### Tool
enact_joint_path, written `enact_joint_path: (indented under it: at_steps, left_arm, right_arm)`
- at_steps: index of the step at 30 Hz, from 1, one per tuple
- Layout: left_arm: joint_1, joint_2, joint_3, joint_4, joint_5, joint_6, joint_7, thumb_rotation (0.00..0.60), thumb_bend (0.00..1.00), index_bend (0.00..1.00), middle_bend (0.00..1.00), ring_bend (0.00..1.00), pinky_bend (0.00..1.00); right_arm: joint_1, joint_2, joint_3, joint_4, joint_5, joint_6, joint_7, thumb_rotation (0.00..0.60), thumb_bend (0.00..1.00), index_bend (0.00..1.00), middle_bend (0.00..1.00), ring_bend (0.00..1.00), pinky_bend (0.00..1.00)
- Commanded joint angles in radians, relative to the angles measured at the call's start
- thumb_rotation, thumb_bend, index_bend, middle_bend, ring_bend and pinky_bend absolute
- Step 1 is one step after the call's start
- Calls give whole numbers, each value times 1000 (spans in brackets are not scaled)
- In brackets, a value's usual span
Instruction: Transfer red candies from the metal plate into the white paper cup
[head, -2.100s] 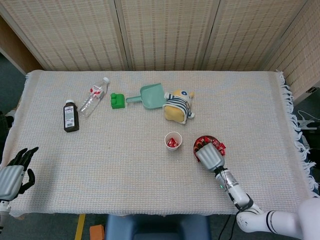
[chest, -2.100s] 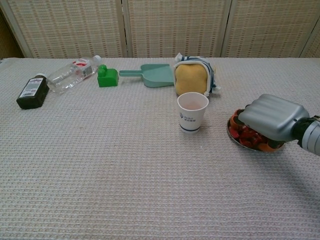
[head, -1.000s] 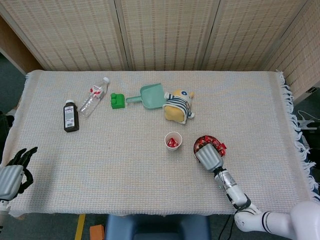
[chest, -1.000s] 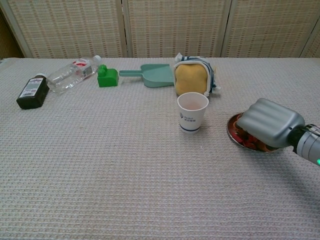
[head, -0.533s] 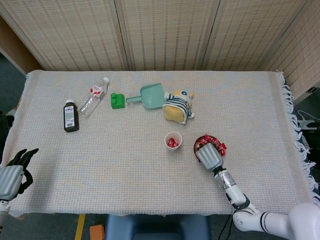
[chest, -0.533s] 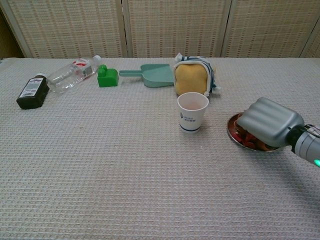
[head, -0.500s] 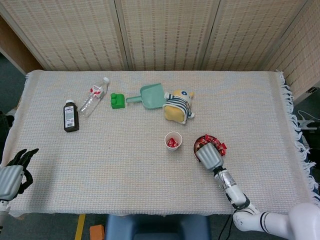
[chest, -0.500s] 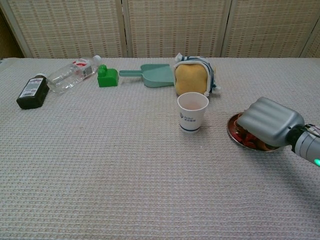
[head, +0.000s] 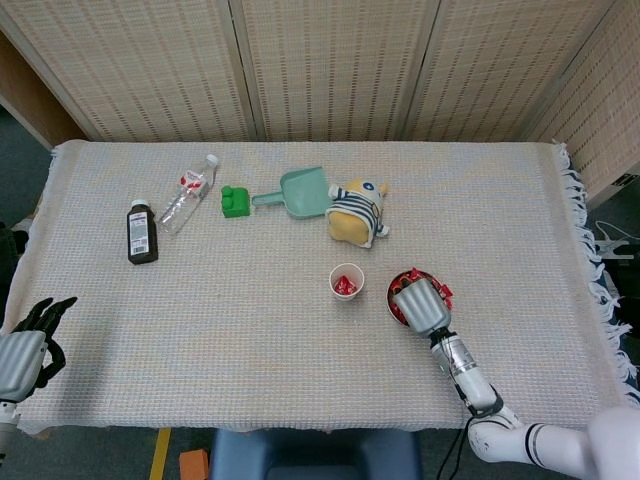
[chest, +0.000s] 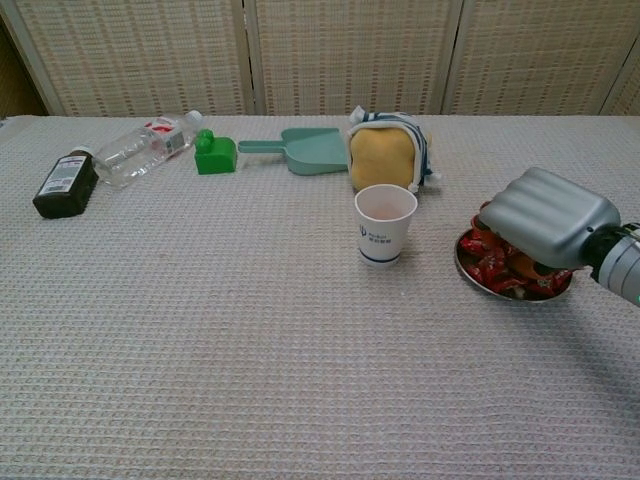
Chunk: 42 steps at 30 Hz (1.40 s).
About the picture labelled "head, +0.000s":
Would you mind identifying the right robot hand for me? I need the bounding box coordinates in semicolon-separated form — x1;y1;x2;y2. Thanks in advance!
391;278;454;337

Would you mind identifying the woven folding screen panel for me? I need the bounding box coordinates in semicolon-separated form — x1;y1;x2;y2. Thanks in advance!
228;0;444;144
0;0;259;144
402;0;626;144
522;0;640;206

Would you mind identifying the brown wooden board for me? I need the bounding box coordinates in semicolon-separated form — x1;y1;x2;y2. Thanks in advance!
0;29;89;151

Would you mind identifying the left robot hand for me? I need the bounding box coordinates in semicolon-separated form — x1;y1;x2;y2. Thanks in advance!
0;296;79;401

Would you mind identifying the white clamp stand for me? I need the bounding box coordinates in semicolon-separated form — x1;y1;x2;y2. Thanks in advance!
593;221;632;261

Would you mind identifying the silver bowl of red candies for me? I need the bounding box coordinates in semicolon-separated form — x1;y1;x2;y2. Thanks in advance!
385;268;455;330

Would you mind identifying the white paper cup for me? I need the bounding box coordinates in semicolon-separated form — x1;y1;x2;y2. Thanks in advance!
327;263;365;303

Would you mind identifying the brown medicine bottle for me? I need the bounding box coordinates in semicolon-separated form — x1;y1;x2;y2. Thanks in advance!
126;198;160;266

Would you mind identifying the clear plastic water bottle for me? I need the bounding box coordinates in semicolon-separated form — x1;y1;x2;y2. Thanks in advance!
155;154;221;235

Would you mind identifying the orange block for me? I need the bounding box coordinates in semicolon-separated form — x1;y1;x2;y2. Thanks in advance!
178;448;210;480

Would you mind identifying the black cable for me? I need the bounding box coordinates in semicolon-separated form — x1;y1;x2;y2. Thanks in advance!
438;428;469;480

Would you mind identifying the yellow striped plush toy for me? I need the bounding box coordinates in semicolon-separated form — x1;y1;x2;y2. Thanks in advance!
324;177;392;250

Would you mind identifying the teal plastic scoop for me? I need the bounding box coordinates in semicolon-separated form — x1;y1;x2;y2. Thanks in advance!
250;166;335;222

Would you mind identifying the woven beige tablecloth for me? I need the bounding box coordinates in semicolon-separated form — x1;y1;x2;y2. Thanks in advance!
8;138;640;436

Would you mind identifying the black equipment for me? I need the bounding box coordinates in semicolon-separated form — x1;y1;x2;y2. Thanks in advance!
0;222;29;306
602;257;640;321

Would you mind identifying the green toy block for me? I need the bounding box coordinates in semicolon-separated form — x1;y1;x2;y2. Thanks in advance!
219;185;253;220

